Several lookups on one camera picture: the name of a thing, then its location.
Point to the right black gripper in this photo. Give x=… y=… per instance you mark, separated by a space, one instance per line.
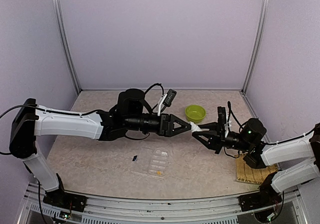
x=215 y=143

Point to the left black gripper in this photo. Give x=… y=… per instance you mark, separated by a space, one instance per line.
x=167 y=125

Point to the small white pill bottle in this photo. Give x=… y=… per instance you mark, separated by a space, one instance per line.
x=194 y=127

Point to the clear plastic pill organizer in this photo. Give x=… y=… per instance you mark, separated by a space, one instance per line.
x=150 y=161

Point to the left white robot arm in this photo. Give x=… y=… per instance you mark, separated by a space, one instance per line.
x=131 y=113

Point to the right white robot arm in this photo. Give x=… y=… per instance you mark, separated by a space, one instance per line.
x=259 y=155

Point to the green plastic bowl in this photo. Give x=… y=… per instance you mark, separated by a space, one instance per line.
x=195 y=113

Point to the woven bamboo tray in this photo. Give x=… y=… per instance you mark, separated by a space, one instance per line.
x=246 y=174

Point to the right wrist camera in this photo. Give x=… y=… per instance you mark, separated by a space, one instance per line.
x=223 y=120

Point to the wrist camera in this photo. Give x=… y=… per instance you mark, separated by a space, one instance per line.
x=223 y=120
x=165 y=101

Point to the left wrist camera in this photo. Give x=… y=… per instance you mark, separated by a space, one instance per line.
x=165 y=101

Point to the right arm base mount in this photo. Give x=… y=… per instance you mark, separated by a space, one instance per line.
x=266 y=196

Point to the aluminium front rail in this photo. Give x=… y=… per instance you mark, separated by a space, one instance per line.
x=114 y=210

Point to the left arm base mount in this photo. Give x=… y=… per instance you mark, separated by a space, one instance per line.
x=66 y=200

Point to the right aluminium frame post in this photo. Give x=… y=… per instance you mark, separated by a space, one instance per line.
x=256 y=45

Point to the aluminium frame post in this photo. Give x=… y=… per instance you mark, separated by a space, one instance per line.
x=66 y=47
x=256 y=45

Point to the left aluminium frame post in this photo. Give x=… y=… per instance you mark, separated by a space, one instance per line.
x=66 y=47

